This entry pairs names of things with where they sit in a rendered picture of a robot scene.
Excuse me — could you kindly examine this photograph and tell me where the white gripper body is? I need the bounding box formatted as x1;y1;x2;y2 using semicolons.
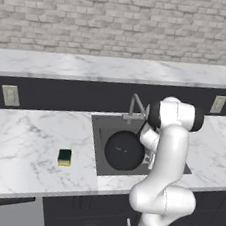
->
141;149;157;171

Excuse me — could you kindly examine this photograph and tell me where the black round pan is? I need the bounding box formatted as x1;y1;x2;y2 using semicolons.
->
102;116;151;175

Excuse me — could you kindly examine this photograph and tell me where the grey sink basin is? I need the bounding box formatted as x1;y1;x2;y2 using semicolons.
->
83;107;200;189

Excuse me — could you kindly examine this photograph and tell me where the green and yellow sponge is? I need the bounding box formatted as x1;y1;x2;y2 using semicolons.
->
56;147;74;168

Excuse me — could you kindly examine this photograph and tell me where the grey metal tap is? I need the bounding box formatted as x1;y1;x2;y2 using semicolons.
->
121;91;153;125

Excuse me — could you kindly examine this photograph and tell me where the black cupboard door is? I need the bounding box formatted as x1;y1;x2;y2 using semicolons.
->
165;182;226;226
38;186;145;226

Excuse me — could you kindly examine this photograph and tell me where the grey dishwasher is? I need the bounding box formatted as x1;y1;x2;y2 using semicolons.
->
0;191;51;226

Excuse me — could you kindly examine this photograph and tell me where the grey wall socket plate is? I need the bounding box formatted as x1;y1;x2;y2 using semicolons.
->
209;94;226;116
0;83;24;109

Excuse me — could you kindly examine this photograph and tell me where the black dishwasher handle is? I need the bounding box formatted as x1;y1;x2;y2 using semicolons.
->
0;192;37;217

